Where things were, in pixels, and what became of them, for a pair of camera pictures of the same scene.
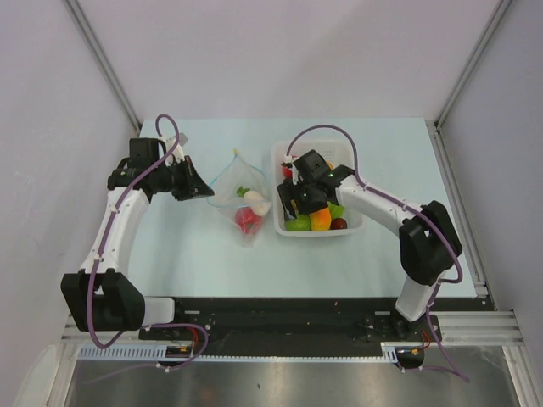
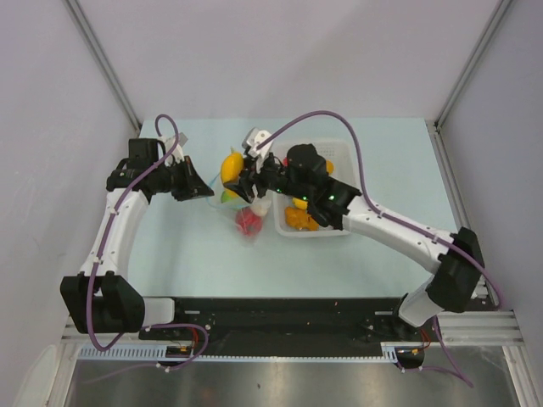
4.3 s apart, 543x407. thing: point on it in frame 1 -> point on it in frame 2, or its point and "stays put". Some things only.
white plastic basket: x=338 y=153 stays put
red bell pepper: x=248 y=220 stays put
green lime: x=302 y=223 -> x=225 y=198
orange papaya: x=321 y=220 -> x=231 y=166
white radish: x=254 y=199 stays put
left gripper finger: x=191 y=185 stays put
